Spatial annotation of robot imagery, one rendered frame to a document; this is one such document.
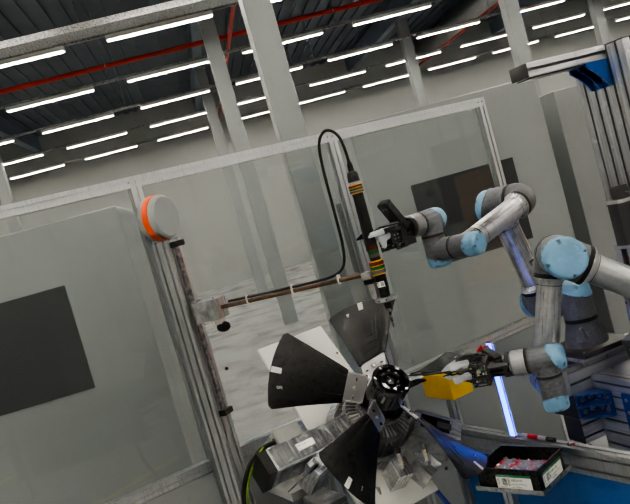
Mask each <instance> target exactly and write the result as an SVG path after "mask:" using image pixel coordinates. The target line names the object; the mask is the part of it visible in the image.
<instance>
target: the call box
mask: <svg viewBox="0 0 630 504"><path fill-rule="evenodd" d="M446 374H449V373H445V374H436V375H430V376H424V377H422V378H421V379H426V381H424V382H422V383H423V387H424V391H425V394H426V397H432V398H439V399H447V400H456V399H458V398H460V397H462V396H464V395H466V394H468V393H470V392H472V391H473V386H472V383H470V382H466V381H465V382H463V383H461V384H459V385H455V384H454V381H451V380H448V379H445V378H443V376H444V375H446Z"/></svg>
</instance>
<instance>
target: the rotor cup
mask: <svg viewBox="0 0 630 504"><path fill-rule="evenodd" d="M370 378H371V381H370V383H369V385H368V383H367V384H366V389H365V394H364V398H363V402H362V404H358V408H359V410H360V411H361V413H362V414H363V415H364V414H365V413H366V412H367V409H368V407H369V404H370V402H371V400H372V399H373V400H375V401H376V403H377V405H378V407H379V408H380V410H381V412H382V414H383V415H384V417H385V422H384V424H391V423H394V422H395V421H397V420H398V419H399V418H400V416H401V414H402V413H403V410H402V409H401V408H399V406H400V405H403V406H404V401H403V400H404V398H405V397H406V395H407V394H408V392H409V390H410V379H409V377H408V375H407V374H406V373H405V372H404V371H403V370H402V369H401V368H399V367H397V366H395V365H391V364H384V365H380V366H378V367H377V368H376V369H375V370H374V371H373V372H372V375H371V377H370ZM389 378H392V379H394V381H395V382H394V384H389V383H388V379H389ZM383 397H385V400H384V402H383V404H382V403H381V401H382V399H383Z"/></svg>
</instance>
